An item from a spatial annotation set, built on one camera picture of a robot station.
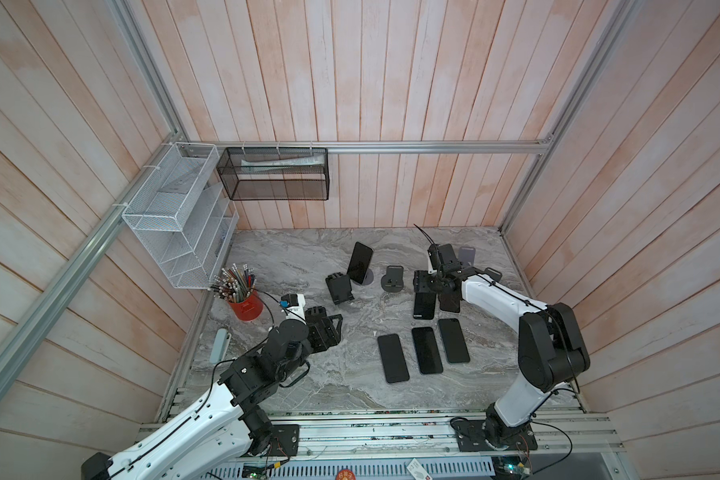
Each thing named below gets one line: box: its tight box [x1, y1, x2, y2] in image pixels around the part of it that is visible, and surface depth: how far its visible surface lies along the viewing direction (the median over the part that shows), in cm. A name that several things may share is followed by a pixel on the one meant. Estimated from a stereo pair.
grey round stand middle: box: [381, 265, 404, 293], surface depth 103 cm
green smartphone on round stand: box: [347, 241, 373, 284], surface depth 100 cm
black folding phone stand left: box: [325, 272, 354, 305], surface depth 100 cm
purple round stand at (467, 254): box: [458, 246, 476, 266], surface depth 106 cm
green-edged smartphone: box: [438, 318, 470, 363], surface depth 92 cm
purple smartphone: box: [377, 333, 410, 383], surface depth 89 cm
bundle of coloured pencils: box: [210, 263, 257, 304], surface depth 88 cm
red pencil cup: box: [228, 290, 264, 321], surface depth 92 cm
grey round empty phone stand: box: [483, 267, 503, 283], surface depth 100 cm
